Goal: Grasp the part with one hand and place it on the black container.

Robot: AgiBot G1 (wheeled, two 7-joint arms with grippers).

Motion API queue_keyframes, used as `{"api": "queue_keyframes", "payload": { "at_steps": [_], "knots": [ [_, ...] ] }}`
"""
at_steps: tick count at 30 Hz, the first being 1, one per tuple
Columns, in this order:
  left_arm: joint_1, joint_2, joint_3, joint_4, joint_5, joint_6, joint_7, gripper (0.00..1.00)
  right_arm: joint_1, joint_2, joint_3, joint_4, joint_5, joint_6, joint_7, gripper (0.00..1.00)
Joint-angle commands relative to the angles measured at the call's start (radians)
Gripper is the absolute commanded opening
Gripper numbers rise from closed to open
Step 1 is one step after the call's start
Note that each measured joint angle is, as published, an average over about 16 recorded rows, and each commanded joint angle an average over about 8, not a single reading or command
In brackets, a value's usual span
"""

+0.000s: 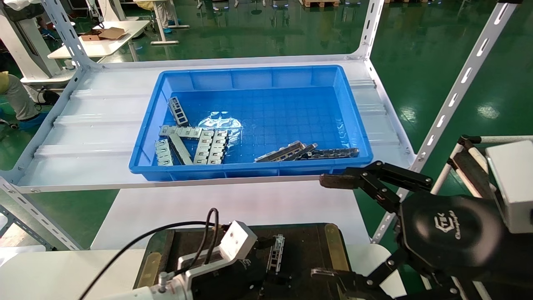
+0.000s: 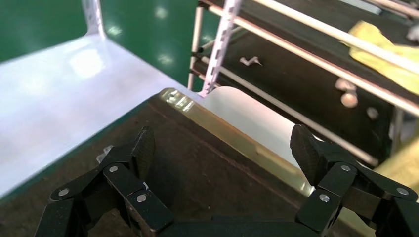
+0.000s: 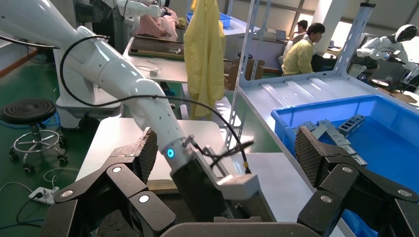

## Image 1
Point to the person in yellow coat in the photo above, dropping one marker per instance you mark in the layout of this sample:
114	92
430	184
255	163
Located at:
16	98

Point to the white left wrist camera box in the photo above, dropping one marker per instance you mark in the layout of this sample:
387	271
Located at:
237	241

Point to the white table with rounded corners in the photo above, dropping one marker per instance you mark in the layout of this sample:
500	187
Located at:
104	46

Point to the clear plastic film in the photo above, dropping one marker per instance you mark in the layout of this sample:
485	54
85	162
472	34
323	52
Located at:
220	121

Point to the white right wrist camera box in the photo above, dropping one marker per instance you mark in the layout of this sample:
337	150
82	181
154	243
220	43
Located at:
514	183

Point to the perforated metal bracket part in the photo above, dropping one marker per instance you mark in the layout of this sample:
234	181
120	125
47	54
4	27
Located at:
204	148
163	152
304	151
333	153
178	110
181	150
279	152
277	254
179	131
218	148

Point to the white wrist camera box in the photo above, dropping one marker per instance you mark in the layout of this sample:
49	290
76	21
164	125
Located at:
514	183
237	241

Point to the person in white trousers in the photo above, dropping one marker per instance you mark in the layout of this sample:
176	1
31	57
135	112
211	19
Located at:
168	16

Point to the white desk frame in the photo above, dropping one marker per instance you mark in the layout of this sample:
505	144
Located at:
160	25

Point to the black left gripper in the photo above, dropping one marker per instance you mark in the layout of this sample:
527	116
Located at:
233	283

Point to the white metal shelf rack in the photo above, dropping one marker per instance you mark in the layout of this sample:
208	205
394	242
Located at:
91	137

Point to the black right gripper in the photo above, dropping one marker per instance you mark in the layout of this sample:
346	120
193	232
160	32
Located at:
449	237

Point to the wooden pallet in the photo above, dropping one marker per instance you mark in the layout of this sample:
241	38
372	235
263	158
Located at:
318	3

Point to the large blue plastic bin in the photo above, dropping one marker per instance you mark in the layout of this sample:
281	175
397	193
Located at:
283	112

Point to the open flat cardboard box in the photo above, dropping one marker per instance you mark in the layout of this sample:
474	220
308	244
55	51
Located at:
102	34

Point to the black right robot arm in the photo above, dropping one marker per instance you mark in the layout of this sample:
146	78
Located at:
520	266

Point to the black flat container tray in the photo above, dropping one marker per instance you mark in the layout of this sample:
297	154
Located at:
308	250

